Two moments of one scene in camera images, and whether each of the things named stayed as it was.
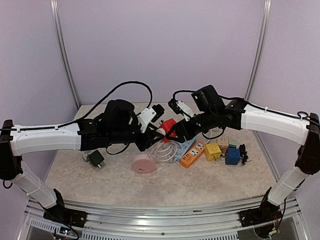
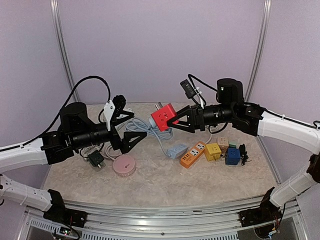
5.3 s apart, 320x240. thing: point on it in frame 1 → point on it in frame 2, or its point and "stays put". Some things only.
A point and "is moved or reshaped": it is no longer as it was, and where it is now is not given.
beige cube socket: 223,144 stays put
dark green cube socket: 96,158 stays put
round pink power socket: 144,163 → 124,165
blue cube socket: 232,156 stays put
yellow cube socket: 212,151 stays put
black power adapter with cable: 243,154 stays put
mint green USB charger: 232,144 stays put
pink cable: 166,151 → 85,152
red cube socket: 166,125 is moved or reshaped
